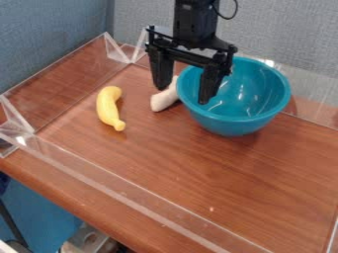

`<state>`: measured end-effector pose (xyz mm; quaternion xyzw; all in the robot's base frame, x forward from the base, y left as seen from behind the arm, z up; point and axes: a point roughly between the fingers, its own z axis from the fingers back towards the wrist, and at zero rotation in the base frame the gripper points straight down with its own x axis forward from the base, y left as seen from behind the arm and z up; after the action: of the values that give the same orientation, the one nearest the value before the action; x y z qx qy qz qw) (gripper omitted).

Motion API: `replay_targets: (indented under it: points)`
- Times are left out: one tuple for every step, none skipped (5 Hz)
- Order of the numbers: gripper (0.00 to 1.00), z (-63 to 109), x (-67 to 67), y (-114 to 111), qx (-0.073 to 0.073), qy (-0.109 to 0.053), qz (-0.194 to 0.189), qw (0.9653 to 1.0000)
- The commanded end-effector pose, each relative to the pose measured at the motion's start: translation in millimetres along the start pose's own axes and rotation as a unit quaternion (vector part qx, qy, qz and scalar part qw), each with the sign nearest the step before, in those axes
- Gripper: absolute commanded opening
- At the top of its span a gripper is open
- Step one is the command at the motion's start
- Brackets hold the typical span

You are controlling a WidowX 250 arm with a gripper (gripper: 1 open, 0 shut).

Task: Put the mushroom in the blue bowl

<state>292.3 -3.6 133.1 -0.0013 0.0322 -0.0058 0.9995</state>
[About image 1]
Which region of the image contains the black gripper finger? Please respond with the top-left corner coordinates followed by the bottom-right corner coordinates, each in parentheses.
top-left (148, 45), bottom-right (174, 91)
top-left (198, 64), bottom-right (232, 105)

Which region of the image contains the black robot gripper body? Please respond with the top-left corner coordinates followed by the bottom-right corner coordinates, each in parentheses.
top-left (146, 0), bottom-right (238, 69)

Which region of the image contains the grey metal bracket under table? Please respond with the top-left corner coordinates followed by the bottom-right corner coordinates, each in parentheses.
top-left (61, 223), bottom-right (118, 253)

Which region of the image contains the white mushroom with red cap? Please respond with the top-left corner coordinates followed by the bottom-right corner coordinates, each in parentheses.
top-left (152, 76), bottom-right (178, 112)

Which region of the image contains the clear acrylic barrier frame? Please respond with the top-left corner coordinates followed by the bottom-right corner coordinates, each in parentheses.
top-left (0, 35), bottom-right (338, 253)

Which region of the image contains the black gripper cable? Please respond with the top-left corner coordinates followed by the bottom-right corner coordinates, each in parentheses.
top-left (213, 0), bottom-right (240, 21)

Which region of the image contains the black stand leg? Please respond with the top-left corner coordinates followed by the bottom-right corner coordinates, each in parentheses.
top-left (0, 199), bottom-right (29, 247)

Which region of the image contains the blue plastic bowl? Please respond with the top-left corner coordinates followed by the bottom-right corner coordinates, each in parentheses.
top-left (177, 56), bottom-right (292, 136)

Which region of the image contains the yellow toy banana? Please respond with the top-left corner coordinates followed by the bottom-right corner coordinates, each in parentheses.
top-left (97, 86), bottom-right (126, 131)

